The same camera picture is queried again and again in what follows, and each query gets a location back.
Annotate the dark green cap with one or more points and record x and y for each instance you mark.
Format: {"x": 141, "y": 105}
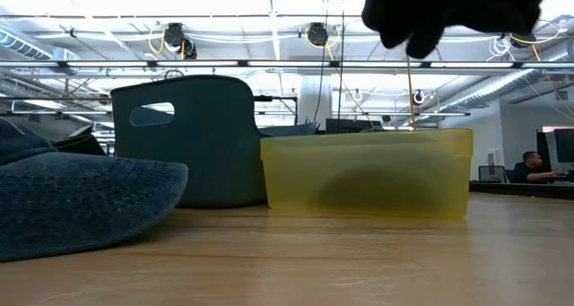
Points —
{"x": 89, "y": 198}
{"x": 448, "y": 5}

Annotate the small green succulent plant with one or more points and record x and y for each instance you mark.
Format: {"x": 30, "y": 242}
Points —
{"x": 310, "y": 126}

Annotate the yellow translucent plastic tray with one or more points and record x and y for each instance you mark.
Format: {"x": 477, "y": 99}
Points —
{"x": 287, "y": 180}

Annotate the black bent metal bar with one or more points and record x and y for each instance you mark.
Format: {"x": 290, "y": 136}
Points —
{"x": 278, "y": 98}

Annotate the black perforated computer case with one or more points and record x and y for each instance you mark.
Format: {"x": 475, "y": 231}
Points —
{"x": 354, "y": 125}

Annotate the teal plastic bin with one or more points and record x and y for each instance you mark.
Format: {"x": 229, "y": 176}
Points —
{"x": 202, "y": 153}

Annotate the long linear ceiling light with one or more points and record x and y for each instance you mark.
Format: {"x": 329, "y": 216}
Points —
{"x": 439, "y": 114}

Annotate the black office desk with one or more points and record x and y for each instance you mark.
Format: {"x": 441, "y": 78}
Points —
{"x": 515, "y": 190}

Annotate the person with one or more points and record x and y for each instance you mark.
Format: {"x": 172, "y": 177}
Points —
{"x": 527, "y": 171}

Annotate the black computer monitor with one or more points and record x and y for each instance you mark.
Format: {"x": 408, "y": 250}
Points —
{"x": 565, "y": 146}

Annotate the silver ventilation duct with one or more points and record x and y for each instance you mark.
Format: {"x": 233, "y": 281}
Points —
{"x": 493, "y": 88}

